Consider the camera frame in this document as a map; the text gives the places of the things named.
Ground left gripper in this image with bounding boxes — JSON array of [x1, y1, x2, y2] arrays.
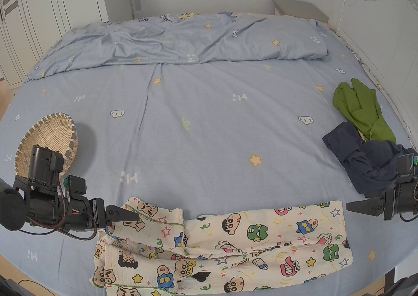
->
[[60, 197, 140, 233]]

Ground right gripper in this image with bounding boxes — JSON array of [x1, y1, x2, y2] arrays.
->
[[346, 178, 418, 221]]

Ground cream printed pyjama top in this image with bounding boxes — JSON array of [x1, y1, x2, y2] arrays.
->
[[90, 196, 354, 296]]

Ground dark blue garment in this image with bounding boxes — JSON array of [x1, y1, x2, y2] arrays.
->
[[322, 122, 418, 194]]

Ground round woven basket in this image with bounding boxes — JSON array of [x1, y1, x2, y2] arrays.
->
[[15, 113, 78, 179]]

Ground bed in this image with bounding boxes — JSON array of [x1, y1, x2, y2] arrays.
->
[[0, 0, 418, 296]]

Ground green shorts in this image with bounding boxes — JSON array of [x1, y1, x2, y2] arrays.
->
[[333, 78, 396, 144]]

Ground pale blue quilt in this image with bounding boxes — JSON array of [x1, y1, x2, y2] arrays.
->
[[24, 12, 332, 83]]

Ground grey bedside table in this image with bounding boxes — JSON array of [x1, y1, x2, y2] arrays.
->
[[272, 0, 330, 24]]

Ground white wardrobe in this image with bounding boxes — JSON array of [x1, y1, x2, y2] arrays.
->
[[0, 0, 109, 87]]

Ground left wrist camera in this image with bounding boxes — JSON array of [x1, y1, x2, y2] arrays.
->
[[64, 176, 87, 204]]

